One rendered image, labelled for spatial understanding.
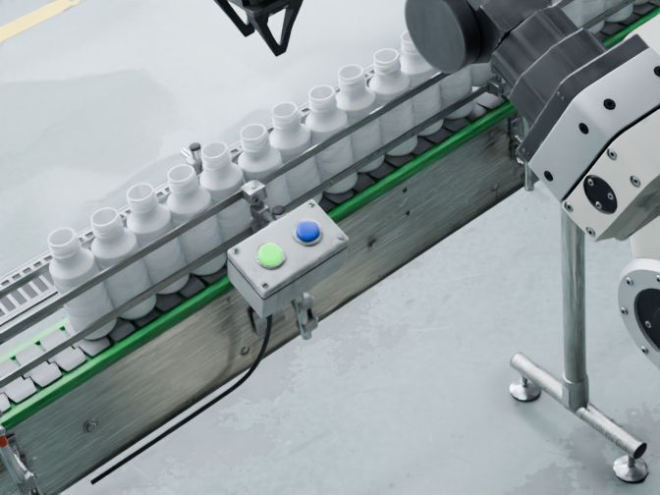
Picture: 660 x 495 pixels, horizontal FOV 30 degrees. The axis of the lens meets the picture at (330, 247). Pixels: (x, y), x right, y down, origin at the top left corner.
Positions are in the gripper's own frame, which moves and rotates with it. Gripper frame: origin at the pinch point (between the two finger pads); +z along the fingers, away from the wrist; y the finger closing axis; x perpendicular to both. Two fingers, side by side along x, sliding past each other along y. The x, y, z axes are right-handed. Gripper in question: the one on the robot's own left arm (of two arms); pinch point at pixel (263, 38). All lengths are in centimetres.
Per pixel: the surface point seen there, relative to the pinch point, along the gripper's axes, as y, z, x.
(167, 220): -13.3, 27.6, -12.7
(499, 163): -10, 50, 43
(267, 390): -74, 139, 22
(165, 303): -12.5, 39.6, -16.9
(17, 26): -276, 139, 56
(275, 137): -16.2, 26.8, 7.4
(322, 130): -13.3, 27.6, 13.4
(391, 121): -13.2, 32.7, 25.1
